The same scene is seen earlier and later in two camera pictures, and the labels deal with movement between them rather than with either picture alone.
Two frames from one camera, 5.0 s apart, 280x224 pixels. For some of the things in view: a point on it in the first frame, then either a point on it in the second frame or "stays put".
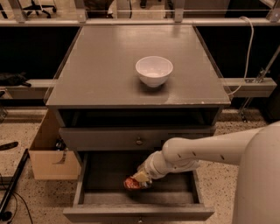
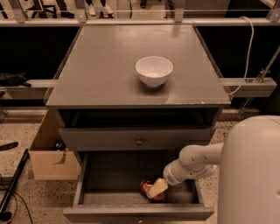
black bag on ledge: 10,80 stays put
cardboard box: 50,162 stays put
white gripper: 151,168 to 171,175
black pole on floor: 14,180 stays put
